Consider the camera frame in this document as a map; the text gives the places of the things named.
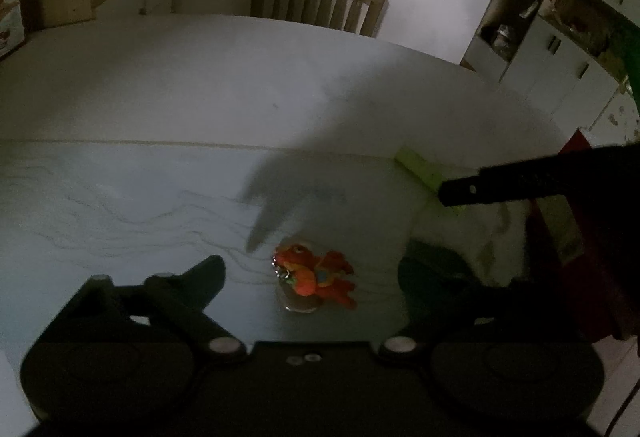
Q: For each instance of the light green plastic item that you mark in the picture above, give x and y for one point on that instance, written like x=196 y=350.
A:
x=422 y=167

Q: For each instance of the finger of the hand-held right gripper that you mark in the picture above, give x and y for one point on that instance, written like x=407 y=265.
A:
x=525 y=179

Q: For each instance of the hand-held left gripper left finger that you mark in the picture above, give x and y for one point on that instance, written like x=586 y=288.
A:
x=207 y=282

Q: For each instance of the white hallway cabinets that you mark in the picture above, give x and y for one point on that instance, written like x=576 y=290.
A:
x=560 y=32

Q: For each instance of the brown cardboard box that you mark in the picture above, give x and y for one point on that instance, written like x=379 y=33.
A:
x=57 y=7

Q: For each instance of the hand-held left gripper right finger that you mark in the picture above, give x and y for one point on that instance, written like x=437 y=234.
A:
x=425 y=284

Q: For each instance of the red cardboard box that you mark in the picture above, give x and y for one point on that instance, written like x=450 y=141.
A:
x=615 y=307

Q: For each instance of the clear plastic bag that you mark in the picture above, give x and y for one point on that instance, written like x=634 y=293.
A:
x=465 y=237

